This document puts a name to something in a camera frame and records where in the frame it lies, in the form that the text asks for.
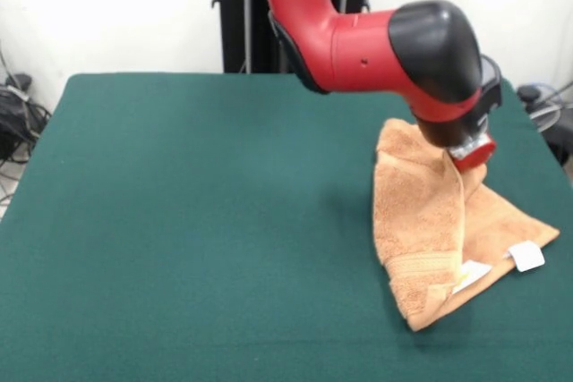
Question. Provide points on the orange terry towel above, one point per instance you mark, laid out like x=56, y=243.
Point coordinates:
x=430, y=221

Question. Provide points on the dark green table cloth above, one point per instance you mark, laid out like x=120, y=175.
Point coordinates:
x=179, y=221

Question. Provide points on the black upright stand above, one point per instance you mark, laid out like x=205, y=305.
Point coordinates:
x=233, y=15

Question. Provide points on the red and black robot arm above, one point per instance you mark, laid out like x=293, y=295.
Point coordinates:
x=380, y=55

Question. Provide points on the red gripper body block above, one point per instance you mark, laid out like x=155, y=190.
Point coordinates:
x=476, y=154

